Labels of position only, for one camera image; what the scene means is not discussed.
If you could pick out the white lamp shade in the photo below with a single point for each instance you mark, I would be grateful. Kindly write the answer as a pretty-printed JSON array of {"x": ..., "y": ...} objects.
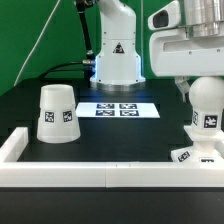
[{"x": 58, "y": 122}]

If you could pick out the white marker sheet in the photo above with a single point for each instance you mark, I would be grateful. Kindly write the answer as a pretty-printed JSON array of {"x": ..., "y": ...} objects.
[{"x": 117, "y": 110}]

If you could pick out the white U-shaped fence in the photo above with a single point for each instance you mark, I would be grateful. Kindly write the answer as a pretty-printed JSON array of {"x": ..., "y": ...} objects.
[{"x": 14, "y": 173}]

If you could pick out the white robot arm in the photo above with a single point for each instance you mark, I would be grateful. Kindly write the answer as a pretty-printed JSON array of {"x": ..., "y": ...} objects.
[{"x": 118, "y": 66}]

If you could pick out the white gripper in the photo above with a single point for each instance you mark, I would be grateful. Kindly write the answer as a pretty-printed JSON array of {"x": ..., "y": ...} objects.
[{"x": 172, "y": 53}]

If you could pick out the white lamp base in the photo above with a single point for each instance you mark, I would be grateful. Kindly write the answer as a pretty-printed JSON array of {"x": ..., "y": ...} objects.
[{"x": 203, "y": 149}]

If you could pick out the white lamp bulb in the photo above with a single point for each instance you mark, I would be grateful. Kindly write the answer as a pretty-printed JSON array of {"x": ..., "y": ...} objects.
[{"x": 207, "y": 99}]

